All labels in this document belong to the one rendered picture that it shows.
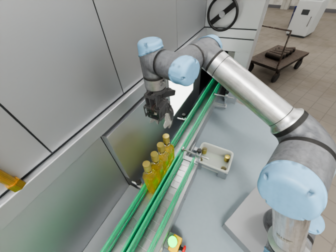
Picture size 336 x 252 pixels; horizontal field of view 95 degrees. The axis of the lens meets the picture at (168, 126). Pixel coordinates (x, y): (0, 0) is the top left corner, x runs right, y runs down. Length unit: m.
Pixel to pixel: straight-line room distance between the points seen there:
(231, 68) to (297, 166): 0.28
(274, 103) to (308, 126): 0.09
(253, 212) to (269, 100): 0.67
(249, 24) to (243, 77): 0.93
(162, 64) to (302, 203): 0.43
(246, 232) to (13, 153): 0.95
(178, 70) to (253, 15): 1.03
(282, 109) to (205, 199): 0.73
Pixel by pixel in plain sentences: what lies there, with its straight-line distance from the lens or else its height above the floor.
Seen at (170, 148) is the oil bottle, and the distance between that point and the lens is 0.82.
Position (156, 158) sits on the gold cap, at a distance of 0.72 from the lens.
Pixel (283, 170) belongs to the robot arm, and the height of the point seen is 1.44.
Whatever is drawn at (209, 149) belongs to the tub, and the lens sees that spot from 1.19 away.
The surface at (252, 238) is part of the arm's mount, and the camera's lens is 0.98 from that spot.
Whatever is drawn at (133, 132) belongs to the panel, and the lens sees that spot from 0.74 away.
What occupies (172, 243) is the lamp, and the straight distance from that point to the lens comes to 0.90.
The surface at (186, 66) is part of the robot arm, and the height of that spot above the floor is 1.58.
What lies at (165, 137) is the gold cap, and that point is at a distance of 0.76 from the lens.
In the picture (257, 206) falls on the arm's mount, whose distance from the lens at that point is 1.03.
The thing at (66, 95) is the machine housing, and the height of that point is 1.52.
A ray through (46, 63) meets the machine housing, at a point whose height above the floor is 1.61.
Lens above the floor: 1.75
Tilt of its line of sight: 46 degrees down
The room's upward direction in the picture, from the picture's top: 6 degrees counter-clockwise
